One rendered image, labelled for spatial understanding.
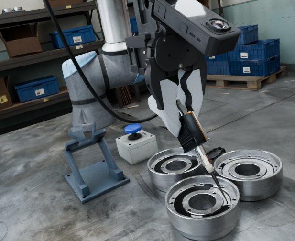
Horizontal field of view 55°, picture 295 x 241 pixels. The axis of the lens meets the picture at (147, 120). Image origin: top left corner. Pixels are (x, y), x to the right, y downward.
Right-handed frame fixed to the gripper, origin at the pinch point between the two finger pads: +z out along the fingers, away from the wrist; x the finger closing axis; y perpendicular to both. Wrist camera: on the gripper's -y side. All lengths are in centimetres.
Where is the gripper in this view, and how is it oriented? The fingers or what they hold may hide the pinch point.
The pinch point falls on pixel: (186, 125)
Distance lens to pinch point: 41.8
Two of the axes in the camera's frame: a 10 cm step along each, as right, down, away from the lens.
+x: -8.5, 3.2, -4.3
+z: 1.9, 9.3, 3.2
